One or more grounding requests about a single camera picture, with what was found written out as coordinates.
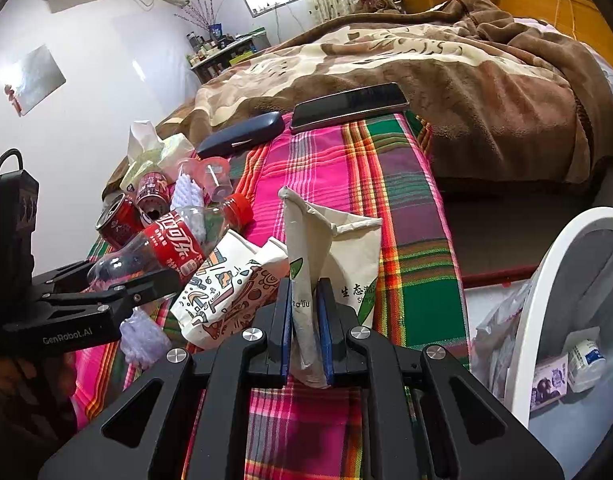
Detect purple printed small box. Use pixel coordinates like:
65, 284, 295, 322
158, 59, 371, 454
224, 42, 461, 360
529, 354, 570, 412

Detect white plastic waste bin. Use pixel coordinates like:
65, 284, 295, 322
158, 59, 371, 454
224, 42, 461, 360
504, 206, 613, 461

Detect red yellow print drink can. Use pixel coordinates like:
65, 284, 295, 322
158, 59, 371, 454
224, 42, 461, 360
135, 171, 176, 226

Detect yellow patterned tissue pack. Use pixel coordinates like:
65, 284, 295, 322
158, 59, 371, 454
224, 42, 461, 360
119, 120, 196, 193

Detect dried branches in vase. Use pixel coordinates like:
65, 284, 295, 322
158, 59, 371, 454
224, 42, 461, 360
174, 0, 232, 36

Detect black smartphone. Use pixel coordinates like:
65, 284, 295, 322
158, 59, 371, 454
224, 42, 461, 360
289, 82, 411, 135

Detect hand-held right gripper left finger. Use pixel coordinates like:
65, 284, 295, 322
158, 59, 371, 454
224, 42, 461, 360
36, 277, 293, 480

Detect silver foil wall sheet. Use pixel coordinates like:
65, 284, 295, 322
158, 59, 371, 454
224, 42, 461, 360
3, 44, 67, 117

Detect cluttered shelf desk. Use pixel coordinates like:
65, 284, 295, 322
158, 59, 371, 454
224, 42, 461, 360
186, 27, 272, 83

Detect black cable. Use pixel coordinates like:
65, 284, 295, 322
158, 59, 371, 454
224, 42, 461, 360
0, 148, 25, 177

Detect orange wooden headboard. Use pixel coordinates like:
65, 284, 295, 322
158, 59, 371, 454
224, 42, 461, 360
479, 0, 600, 46

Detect colourful plaid bed sheet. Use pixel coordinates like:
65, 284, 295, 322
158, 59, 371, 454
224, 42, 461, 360
71, 110, 471, 480

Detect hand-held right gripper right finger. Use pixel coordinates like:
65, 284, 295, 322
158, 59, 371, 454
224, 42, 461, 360
317, 277, 567, 480

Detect clear plastic bag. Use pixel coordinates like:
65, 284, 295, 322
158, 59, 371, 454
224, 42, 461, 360
471, 280, 535, 403

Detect clear red label cola bottle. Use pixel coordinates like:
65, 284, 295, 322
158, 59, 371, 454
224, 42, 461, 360
86, 192, 254, 293

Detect white plastic medicine bottle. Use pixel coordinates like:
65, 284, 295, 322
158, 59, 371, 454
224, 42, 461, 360
567, 339, 607, 394

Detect cream paper bag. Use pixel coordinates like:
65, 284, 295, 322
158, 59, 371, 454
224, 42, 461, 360
170, 185, 385, 391

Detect dark blue glasses case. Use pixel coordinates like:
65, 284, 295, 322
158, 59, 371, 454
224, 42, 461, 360
195, 111, 286, 159

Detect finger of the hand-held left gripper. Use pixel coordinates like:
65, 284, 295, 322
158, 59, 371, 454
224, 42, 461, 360
31, 259, 107, 292
39, 267, 190, 323

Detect clear plastic jelly cup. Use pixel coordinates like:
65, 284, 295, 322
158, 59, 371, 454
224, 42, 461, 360
175, 156, 233, 207

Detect brown patterned fleece blanket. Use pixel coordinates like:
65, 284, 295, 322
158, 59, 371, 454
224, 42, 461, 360
101, 0, 613, 201

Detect red cola can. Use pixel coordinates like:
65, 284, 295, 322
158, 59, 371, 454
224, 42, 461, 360
95, 192, 154, 252

